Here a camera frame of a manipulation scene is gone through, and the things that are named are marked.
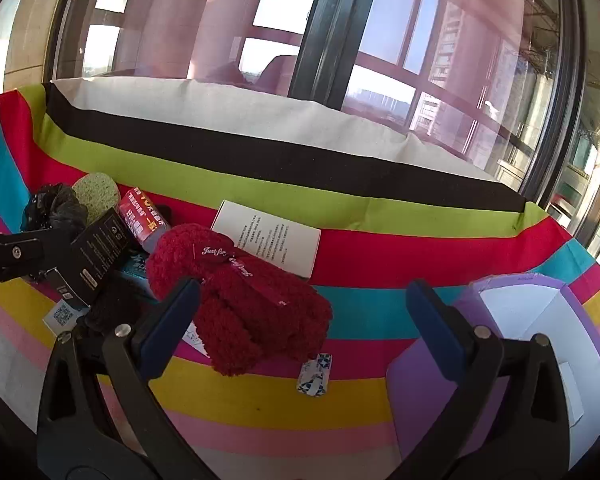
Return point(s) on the large white printed box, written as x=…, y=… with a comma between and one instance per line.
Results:
x=280, y=240

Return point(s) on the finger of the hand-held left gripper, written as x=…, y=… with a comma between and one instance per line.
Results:
x=15, y=255

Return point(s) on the green round sponge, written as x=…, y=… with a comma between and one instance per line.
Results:
x=95, y=192

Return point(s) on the red printed packet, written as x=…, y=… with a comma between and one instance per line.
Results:
x=140, y=217

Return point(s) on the red fluffy socks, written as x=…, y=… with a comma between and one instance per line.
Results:
x=250, y=310

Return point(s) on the rainbow striped tablecloth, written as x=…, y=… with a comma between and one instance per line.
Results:
x=280, y=402

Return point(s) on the shiny grey-black scrunchie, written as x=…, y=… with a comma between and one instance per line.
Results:
x=55, y=207

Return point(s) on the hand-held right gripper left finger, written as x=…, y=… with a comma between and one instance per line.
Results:
x=172, y=325

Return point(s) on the small blue-white packet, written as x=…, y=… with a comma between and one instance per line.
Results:
x=314, y=375

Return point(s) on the purple cardboard box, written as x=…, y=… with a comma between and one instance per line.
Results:
x=430, y=410

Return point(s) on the white box with code print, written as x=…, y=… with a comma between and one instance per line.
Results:
x=60, y=316

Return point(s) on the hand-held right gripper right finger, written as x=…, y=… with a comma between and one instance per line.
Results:
x=432, y=330

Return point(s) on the dark window frame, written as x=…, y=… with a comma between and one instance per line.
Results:
x=325, y=25

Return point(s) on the black dotted scrunchie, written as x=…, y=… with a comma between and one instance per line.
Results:
x=112, y=302

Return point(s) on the black printed box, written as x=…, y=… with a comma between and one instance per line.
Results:
x=97, y=255

